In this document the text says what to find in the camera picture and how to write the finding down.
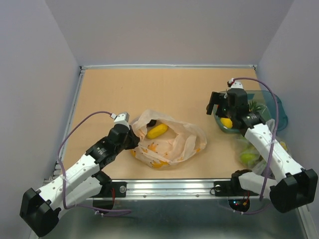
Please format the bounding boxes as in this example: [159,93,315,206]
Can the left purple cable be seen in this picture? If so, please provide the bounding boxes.
[56,111,132,217]

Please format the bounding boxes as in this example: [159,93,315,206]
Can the small toy pineapple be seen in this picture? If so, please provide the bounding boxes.
[249,101,266,114]

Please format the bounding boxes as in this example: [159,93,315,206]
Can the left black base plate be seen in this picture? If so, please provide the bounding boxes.
[92,181,127,198]

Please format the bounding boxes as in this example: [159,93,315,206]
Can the aluminium back rail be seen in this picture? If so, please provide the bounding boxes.
[80,64,257,70]

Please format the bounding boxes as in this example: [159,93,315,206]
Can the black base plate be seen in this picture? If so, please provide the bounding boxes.
[92,181,127,198]
[210,180,258,197]

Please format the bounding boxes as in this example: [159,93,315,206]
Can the teal plastic tray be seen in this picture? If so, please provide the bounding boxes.
[212,90,289,134]

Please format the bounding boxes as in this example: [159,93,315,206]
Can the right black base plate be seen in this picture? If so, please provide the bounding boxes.
[210,180,258,197]

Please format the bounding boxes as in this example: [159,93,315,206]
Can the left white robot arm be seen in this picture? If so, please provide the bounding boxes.
[19,124,140,237]

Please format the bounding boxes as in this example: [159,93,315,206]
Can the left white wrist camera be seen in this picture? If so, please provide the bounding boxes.
[110,112,130,128]

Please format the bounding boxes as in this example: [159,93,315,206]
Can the aluminium rail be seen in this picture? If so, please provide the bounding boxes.
[50,68,85,180]
[80,64,257,70]
[41,177,306,200]

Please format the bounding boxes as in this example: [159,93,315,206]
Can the aluminium left rail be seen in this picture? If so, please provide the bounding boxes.
[50,68,85,180]

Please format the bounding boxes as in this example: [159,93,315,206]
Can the dark red fruit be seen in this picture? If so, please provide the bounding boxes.
[147,119,157,127]

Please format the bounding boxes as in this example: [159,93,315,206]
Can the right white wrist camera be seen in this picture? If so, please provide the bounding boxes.
[227,78,244,90]

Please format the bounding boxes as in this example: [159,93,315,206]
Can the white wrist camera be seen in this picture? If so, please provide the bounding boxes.
[227,78,244,90]
[110,112,130,128]

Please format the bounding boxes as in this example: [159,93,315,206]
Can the orange printed plastic bag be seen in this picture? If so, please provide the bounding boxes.
[131,110,207,169]

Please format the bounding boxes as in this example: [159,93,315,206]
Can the bag of green fruit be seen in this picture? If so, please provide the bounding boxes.
[235,119,290,175]

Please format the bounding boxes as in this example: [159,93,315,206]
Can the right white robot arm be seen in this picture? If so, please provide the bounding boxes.
[206,88,319,213]

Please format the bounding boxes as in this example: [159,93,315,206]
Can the aluminium front rail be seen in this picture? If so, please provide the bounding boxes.
[41,177,306,200]

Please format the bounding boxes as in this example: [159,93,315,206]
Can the yellow banana fruit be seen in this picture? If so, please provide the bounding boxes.
[147,123,168,139]

